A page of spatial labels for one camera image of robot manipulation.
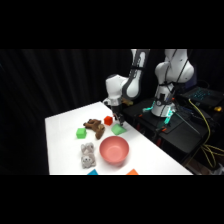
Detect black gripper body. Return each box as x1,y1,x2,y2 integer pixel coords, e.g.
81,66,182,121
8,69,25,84
110,105,124,118

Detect green triangle block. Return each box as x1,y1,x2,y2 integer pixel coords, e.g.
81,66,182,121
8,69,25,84
110,123,128,136

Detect pink bowl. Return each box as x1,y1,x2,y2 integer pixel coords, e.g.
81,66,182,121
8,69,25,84
99,135,130,167

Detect red cube block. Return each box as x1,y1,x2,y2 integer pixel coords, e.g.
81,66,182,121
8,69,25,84
103,115,114,127

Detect brown teddy bear plush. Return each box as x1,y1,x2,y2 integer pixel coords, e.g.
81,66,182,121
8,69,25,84
83,118,106,140

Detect green cube block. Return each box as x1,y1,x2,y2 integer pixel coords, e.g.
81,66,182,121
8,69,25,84
75,127,88,140

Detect grey plush animal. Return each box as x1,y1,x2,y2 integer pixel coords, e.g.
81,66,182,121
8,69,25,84
80,142,98,169

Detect orange block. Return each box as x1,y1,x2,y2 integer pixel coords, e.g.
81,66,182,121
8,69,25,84
126,168,140,176

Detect blue block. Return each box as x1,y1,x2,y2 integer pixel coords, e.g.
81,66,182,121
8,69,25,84
87,168,100,176

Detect black robot stand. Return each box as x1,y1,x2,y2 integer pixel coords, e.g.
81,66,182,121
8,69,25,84
123,96,224,165

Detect black curtain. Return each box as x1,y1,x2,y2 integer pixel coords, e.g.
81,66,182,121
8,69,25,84
0,49,224,176

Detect black laptop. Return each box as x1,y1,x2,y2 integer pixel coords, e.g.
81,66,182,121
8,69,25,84
181,85,224,110

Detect tan wrist camera mount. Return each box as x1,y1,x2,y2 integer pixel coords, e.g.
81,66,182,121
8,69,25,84
121,97,135,108

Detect yellow cable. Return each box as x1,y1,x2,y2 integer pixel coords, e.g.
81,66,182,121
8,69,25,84
188,98,224,169

